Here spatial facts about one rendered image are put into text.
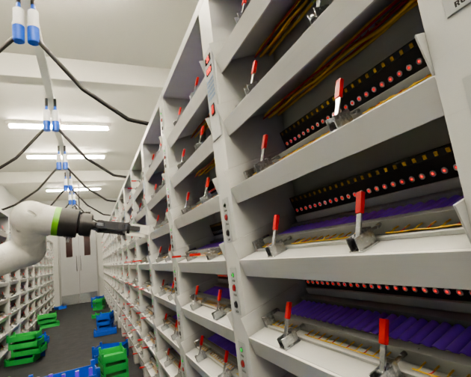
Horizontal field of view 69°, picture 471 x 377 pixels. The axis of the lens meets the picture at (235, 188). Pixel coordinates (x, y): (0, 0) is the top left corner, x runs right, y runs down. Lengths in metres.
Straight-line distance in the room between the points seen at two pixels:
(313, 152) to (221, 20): 0.65
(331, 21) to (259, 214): 0.53
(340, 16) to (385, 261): 0.37
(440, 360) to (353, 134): 0.33
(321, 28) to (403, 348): 0.51
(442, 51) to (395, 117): 0.09
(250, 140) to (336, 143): 0.46
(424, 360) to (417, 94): 0.36
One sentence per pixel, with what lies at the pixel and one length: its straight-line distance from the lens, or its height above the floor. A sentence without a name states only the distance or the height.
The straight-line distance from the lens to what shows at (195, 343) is 1.61.
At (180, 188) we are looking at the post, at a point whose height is 1.26.
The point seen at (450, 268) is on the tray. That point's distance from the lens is 0.45.
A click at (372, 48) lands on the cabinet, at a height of 1.33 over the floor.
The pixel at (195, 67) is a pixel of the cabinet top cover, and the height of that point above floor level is 1.72.
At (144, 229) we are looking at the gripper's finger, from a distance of 1.19.
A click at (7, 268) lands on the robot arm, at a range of 1.27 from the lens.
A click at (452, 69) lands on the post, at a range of 0.44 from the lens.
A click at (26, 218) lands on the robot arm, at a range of 1.20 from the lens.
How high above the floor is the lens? 0.96
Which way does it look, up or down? 10 degrees up
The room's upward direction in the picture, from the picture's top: 7 degrees counter-clockwise
